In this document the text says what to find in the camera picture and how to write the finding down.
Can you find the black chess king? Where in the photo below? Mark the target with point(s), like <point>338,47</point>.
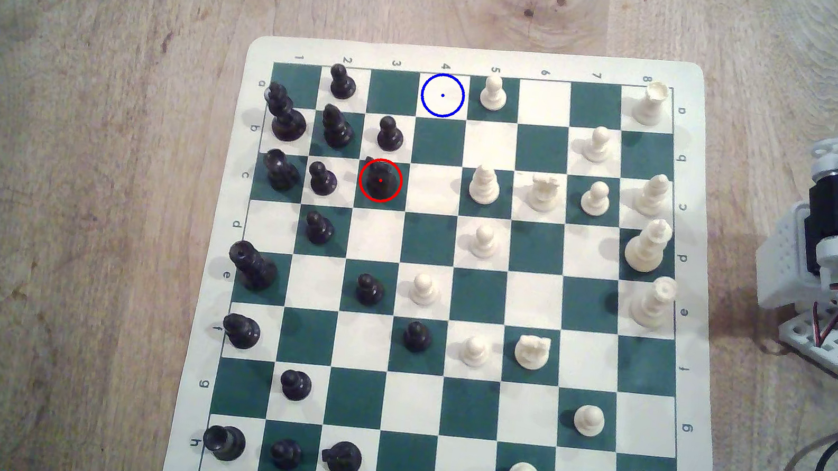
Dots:
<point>257,270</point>

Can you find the green and white chess mat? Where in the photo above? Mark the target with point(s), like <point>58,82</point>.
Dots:
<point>409,414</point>

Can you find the black chess knight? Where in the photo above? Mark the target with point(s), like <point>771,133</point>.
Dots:
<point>343,459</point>
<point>382,181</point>

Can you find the black chess bishop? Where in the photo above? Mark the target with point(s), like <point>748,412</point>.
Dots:
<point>244,334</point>
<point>337,131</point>

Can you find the black chess pawn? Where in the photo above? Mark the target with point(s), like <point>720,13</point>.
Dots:
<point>341,85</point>
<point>296,386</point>
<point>323,181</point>
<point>286,455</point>
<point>320,230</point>
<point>370,291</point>
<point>390,137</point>
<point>417,337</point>

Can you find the white chess queen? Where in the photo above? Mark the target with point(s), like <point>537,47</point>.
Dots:
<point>645,250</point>

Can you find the white chess king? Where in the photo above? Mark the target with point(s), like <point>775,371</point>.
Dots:
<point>650,305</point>

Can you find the white chess bishop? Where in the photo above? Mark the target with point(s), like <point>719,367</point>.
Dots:
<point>651,200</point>
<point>484,187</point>

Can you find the white chess knight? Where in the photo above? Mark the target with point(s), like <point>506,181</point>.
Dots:
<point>543,195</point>
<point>531,353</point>

